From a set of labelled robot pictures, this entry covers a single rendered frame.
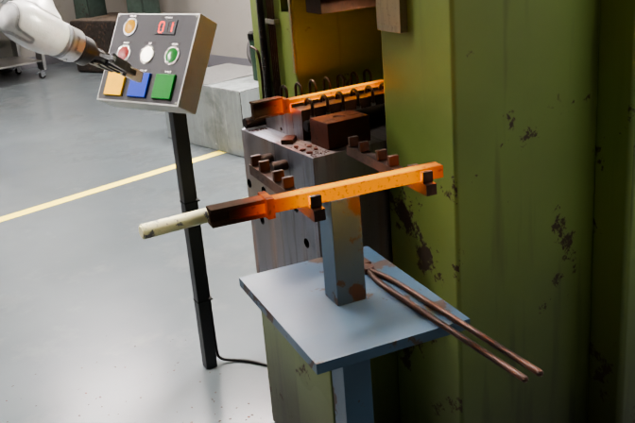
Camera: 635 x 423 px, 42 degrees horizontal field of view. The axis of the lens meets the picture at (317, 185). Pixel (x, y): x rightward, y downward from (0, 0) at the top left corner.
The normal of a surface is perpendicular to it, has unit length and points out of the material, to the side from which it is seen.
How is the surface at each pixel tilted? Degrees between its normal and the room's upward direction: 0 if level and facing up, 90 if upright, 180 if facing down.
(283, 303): 0
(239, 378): 0
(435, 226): 90
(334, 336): 0
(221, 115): 90
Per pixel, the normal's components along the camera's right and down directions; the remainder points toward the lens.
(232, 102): -0.73, 0.26
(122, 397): -0.07, -0.95
